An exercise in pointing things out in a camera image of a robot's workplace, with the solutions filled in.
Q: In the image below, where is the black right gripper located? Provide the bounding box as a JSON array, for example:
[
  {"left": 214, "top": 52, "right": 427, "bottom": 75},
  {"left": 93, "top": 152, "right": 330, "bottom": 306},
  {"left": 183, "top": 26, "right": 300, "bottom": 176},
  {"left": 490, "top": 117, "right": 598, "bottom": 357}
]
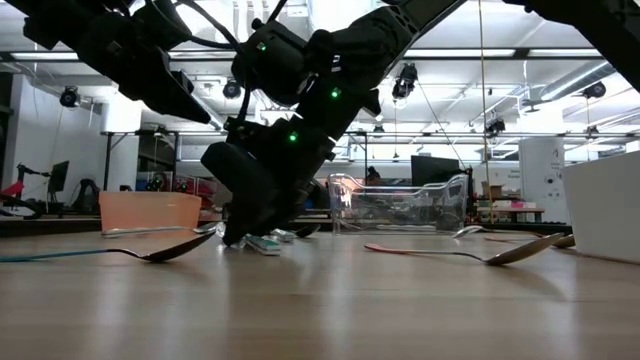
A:
[{"left": 222, "top": 114, "right": 337, "bottom": 247}]

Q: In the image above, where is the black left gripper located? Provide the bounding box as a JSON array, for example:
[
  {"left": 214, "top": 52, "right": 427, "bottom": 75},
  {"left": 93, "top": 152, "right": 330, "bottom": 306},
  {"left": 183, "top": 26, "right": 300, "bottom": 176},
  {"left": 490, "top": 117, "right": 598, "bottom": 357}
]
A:
[{"left": 74, "top": 12, "right": 213, "bottom": 126}]

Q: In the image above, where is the silver spoon teal-white patterned handle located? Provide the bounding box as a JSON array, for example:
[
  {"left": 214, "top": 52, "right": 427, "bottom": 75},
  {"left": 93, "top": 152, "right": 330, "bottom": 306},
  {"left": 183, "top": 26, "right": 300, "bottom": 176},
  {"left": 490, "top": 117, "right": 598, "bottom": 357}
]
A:
[
  {"left": 101, "top": 222, "right": 225, "bottom": 238},
  {"left": 234, "top": 233, "right": 283, "bottom": 257},
  {"left": 269, "top": 227, "right": 299, "bottom": 244},
  {"left": 339, "top": 218, "right": 454, "bottom": 234}
]

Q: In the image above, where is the silver spoon with orange handle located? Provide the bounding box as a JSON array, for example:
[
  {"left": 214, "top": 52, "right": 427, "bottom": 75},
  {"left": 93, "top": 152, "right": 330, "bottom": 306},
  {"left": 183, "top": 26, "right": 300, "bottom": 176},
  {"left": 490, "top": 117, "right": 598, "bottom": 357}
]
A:
[
  {"left": 452, "top": 225, "right": 544, "bottom": 239},
  {"left": 363, "top": 233, "right": 565, "bottom": 268},
  {"left": 483, "top": 232, "right": 577, "bottom": 250}
]

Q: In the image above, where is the orange translucent plastic bin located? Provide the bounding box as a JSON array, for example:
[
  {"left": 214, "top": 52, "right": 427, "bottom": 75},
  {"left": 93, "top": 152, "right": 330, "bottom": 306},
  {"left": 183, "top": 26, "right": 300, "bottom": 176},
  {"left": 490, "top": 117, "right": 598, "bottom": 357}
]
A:
[{"left": 98, "top": 191, "right": 203, "bottom": 236}]

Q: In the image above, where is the clear plastic bin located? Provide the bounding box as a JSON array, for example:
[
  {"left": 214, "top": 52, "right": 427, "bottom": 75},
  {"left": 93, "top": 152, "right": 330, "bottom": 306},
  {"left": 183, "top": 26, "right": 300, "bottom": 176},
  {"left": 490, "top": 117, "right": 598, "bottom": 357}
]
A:
[{"left": 327, "top": 173, "right": 469, "bottom": 235}]

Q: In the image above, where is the small black monitor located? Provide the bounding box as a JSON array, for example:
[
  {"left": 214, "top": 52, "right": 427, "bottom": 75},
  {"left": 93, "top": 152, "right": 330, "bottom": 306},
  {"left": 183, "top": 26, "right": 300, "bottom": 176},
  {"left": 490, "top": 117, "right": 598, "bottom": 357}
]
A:
[{"left": 48, "top": 160, "right": 71, "bottom": 197}]

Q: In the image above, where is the large dark monitor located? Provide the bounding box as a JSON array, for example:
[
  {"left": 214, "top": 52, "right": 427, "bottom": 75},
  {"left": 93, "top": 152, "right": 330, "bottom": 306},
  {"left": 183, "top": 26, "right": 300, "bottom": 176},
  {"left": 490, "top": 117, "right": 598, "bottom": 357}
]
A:
[{"left": 410, "top": 155, "right": 461, "bottom": 188}]

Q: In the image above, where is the red and black machine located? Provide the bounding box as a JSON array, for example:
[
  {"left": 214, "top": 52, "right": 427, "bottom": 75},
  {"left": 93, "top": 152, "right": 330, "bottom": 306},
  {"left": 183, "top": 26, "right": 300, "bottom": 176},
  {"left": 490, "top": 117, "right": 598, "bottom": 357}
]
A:
[{"left": 0, "top": 162, "right": 51, "bottom": 220}]

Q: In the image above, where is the brown cardboard box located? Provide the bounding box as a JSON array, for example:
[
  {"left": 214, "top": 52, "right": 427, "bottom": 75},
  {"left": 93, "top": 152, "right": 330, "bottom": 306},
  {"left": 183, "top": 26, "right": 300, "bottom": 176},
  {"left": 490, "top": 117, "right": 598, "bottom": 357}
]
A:
[{"left": 480, "top": 182, "right": 506, "bottom": 201}]

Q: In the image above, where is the wooden background bench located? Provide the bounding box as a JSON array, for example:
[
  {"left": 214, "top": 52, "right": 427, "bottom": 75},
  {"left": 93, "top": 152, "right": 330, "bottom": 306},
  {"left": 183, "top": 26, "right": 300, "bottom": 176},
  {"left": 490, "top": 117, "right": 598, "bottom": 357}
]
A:
[{"left": 477, "top": 199, "right": 546, "bottom": 225}]

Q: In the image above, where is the thin yellow pole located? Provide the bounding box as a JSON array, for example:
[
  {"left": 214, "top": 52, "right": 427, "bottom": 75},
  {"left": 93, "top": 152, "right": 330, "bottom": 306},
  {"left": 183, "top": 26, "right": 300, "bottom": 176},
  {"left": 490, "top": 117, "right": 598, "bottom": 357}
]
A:
[{"left": 477, "top": 0, "right": 495, "bottom": 225}]

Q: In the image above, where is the white room pillar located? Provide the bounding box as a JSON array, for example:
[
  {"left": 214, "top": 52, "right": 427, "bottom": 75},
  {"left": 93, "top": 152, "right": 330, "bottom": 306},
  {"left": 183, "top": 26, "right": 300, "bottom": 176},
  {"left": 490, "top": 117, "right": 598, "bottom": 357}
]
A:
[{"left": 518, "top": 137, "right": 567, "bottom": 225}]

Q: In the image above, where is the black overhead beam with lights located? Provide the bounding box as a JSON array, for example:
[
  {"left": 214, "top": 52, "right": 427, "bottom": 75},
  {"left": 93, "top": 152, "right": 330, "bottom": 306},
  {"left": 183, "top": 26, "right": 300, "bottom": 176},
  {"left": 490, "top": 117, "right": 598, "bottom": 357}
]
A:
[{"left": 9, "top": 47, "right": 606, "bottom": 63}]

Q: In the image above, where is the white plastic tray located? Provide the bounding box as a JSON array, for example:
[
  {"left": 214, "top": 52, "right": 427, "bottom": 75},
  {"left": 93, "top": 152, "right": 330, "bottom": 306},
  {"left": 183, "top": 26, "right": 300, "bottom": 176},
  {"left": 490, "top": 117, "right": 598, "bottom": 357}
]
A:
[{"left": 562, "top": 151, "right": 640, "bottom": 265}]

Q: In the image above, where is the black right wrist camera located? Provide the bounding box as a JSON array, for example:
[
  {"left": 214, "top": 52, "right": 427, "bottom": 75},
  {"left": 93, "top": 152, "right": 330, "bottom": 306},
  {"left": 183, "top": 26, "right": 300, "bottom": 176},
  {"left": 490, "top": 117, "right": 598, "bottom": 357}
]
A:
[{"left": 200, "top": 141, "right": 264, "bottom": 201}]

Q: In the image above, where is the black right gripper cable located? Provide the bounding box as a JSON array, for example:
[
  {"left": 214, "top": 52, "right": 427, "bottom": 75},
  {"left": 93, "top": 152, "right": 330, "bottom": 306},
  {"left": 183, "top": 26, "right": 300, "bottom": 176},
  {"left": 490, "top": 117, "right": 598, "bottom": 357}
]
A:
[{"left": 172, "top": 0, "right": 251, "bottom": 126}]

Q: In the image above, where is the black background rig frame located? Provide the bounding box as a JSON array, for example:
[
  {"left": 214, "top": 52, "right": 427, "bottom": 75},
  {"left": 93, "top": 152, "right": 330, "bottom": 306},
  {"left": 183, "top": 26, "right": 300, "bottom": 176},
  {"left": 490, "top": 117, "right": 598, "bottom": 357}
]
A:
[{"left": 99, "top": 128, "right": 640, "bottom": 221}]

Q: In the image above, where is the black metal table frame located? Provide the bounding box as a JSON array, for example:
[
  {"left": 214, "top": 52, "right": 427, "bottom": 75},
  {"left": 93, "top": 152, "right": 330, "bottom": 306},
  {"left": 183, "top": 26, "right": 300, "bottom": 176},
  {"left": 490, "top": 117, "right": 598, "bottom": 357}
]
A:
[{"left": 0, "top": 217, "right": 576, "bottom": 238}]

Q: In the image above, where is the silver slanted air duct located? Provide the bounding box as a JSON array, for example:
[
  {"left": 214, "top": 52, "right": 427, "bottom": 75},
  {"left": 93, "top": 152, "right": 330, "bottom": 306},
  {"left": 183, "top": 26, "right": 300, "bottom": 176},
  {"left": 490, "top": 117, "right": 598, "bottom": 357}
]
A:
[{"left": 537, "top": 60, "right": 619, "bottom": 104}]

